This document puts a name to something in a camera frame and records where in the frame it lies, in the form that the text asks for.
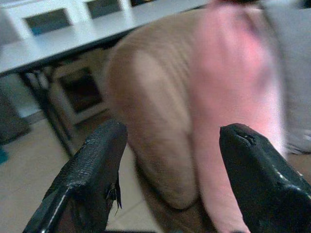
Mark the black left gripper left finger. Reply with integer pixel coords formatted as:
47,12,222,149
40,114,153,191
23,119,128,233

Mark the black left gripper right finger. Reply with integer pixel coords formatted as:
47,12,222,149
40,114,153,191
219,123,311,233

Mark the beige ribbed pillow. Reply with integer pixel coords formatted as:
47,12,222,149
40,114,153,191
105,11,214,233

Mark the pink pillow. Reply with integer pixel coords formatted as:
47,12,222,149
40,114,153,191
187,1,289,233

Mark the grey sofa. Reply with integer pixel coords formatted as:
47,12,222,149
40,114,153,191
263,0,311,155

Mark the white framed dark box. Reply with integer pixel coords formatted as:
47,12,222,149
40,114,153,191
52,62,110,126

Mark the white table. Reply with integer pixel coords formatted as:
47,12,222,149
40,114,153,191
0,0,212,156

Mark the white cabinet with dark panels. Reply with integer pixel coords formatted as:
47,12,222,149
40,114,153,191
0,0,137,47

